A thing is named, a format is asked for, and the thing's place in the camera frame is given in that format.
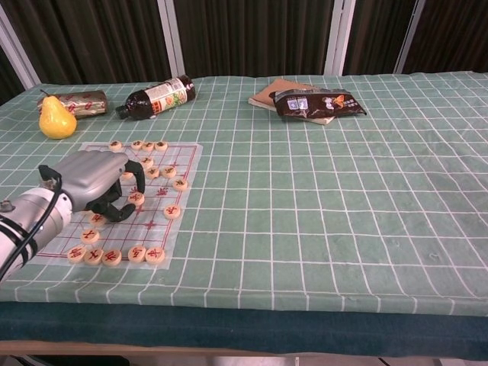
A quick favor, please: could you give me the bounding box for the white screen frame post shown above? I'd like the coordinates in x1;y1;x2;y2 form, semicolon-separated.
393;0;420;74
323;0;358;76
162;0;194;79
0;13;42;87

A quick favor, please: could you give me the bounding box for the gold red wrapped snack pack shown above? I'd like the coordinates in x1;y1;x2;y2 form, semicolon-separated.
37;90;109;121

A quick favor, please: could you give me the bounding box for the dark brown snack bag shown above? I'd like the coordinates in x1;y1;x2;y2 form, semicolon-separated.
268;87;368;120

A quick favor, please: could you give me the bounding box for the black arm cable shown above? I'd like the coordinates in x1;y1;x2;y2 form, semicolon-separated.
0;164;64;281

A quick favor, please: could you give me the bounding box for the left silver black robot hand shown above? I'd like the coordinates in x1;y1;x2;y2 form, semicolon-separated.
53;150;148;224

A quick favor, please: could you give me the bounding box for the brown cover notebook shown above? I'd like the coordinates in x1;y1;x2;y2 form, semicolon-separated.
248;78;336;126

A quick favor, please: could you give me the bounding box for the dark slatted screen panel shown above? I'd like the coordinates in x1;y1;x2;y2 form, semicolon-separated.
0;0;172;85
403;0;488;73
342;0;415;75
0;49;26;106
173;0;336;77

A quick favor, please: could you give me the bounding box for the green checked tablecloth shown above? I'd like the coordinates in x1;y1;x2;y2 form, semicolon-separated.
0;70;488;318

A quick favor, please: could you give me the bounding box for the yellow pear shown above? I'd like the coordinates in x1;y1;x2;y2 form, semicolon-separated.
38;89;79;140

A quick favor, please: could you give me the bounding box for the chinese chess board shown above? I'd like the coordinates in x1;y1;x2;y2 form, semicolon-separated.
36;141;202;270

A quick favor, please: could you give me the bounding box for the dark teal table cover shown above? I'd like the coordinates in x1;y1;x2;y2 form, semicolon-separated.
0;300;488;347

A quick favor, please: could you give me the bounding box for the dark brown drink bottle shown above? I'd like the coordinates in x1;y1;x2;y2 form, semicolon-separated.
115;75;197;121

